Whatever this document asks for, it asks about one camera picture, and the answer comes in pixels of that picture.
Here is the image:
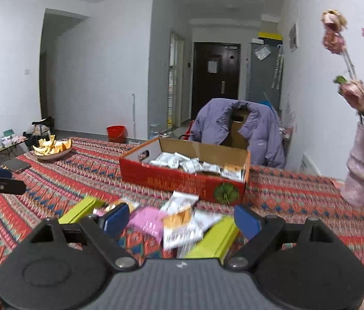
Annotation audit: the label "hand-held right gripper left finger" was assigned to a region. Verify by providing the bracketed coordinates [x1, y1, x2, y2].
[30, 203, 139, 269]

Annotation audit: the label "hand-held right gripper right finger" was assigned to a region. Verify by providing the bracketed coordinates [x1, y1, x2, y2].
[226, 205, 334, 269]

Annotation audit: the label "single white snack packet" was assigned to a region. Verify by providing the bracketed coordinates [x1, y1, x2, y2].
[104, 198, 140, 214]
[168, 191, 199, 215]
[162, 208, 196, 250]
[191, 211, 223, 238]

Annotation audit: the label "pink snack packet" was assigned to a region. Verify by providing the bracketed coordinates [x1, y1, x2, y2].
[127, 207, 169, 243]

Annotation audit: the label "red cardboard box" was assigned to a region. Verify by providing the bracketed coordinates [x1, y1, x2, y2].
[119, 137, 251, 205]

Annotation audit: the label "pile of white snack packets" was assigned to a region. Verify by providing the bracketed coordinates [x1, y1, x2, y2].
[150, 152, 246, 182]

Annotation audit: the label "dark flat phone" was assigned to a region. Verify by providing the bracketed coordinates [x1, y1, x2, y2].
[3, 158, 31, 173]

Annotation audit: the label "low side table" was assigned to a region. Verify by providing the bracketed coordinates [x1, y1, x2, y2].
[0, 136, 29, 167]

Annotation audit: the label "patterned red tablecloth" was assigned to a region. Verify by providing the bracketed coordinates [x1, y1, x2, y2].
[0, 136, 364, 310]

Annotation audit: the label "brown shallow bowl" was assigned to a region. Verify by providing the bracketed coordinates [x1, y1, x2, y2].
[33, 147, 73, 161]

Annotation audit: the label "yellow fruit peels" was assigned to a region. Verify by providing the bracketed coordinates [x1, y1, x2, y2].
[33, 135, 73, 157]

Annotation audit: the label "black bag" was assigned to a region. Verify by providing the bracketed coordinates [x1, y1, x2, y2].
[24, 116, 56, 151]

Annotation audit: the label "red bucket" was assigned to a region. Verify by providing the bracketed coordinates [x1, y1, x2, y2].
[106, 125, 126, 143]

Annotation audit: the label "purple padded jacket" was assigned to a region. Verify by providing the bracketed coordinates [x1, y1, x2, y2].
[188, 98, 286, 168]

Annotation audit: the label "brown chair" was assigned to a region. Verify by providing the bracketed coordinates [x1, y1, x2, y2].
[225, 108, 250, 149]

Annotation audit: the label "white mop stick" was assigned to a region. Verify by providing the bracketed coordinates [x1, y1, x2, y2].
[131, 93, 136, 140]

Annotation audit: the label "dark entrance door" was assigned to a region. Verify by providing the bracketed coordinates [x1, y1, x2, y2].
[192, 42, 241, 121]

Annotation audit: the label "grey refrigerator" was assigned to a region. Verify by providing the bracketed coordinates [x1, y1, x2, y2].
[246, 39, 282, 110]

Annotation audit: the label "white interior door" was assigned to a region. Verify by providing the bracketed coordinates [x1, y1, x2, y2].
[168, 30, 185, 126]

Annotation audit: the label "folded hanging umbrella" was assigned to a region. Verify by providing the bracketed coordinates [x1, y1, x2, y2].
[272, 47, 284, 89]

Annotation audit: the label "bunch of dried pink roses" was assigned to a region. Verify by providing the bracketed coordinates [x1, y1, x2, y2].
[321, 9, 364, 128]

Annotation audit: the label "clear plastic bag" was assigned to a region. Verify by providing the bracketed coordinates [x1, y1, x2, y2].
[254, 46, 271, 60]

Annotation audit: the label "white wall radiator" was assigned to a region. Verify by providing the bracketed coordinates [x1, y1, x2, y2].
[299, 153, 323, 177]

